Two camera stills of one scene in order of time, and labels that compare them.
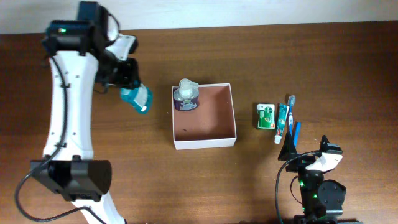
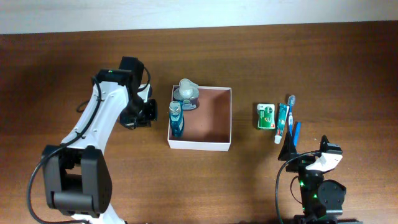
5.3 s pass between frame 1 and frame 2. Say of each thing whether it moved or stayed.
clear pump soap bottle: stayed
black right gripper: stayed
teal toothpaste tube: stayed
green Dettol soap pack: stayed
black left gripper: moved
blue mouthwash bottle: moved
